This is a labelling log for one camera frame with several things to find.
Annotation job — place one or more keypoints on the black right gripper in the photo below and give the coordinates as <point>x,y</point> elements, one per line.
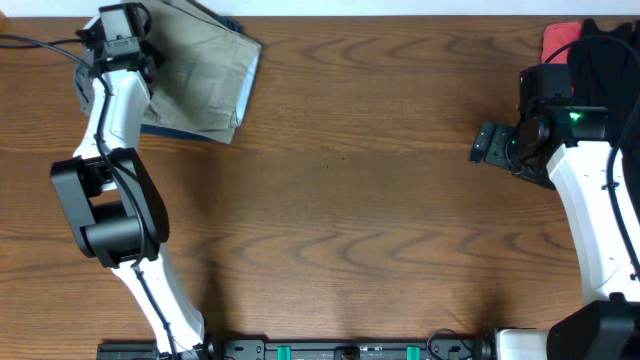
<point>489,144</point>

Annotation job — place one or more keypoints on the light khaki shorts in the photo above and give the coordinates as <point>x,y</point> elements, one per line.
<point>200,80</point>

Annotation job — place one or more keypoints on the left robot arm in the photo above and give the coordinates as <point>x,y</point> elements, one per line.
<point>111,204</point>

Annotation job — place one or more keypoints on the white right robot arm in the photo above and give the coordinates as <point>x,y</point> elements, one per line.
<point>563,145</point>

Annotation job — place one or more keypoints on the red cloth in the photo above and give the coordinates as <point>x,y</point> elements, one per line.
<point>558,35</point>

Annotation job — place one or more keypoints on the black cloth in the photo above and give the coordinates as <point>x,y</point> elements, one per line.
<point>605,74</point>

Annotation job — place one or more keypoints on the folded navy blue shorts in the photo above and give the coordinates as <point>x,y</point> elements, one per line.
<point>170,132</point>

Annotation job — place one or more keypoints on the folded grey shorts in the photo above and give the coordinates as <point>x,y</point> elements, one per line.
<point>82,81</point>

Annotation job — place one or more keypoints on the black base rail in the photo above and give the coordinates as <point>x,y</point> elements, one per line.
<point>445,348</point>

